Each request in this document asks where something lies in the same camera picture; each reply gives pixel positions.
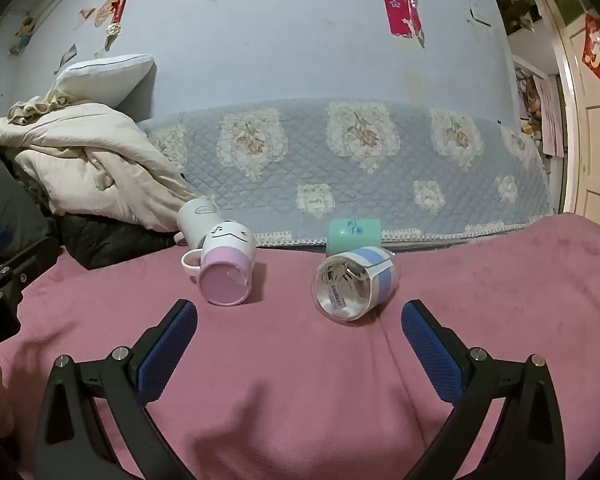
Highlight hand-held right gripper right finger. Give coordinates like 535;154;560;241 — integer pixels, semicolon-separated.
401;299;566;480

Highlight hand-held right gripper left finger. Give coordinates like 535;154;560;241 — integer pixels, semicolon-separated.
34;299;199;480

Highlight white pink face cup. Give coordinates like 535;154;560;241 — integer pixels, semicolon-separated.
181;220;257;307

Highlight clear blue striped cup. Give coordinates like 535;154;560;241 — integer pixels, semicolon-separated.
311;246;402;324

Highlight green cup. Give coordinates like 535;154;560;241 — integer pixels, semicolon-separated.
327;217;383;257

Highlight dark grey cloth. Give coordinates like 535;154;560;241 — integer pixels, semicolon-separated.
0;154;57;281

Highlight black padded jacket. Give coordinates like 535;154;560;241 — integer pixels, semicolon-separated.
55;212;182;271

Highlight cream quilt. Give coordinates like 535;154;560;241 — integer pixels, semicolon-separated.
0;91;216;234

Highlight pink blanket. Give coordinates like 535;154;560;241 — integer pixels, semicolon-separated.
0;212;600;480

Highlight plain white mug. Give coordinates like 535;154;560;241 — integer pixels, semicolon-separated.
175;197;224;247

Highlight floral quilted bed cover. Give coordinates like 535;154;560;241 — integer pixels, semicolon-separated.
137;97;556;249

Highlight white pillow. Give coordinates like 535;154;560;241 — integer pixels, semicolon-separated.
52;53;157;111

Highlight red hanging ribbon ornament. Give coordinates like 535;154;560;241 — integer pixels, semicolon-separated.
105;0;137;52

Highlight torn wall stickers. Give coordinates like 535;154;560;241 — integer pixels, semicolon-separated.
7;0;146;77

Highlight red wall banner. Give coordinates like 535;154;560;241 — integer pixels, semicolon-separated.
373;0;426;49

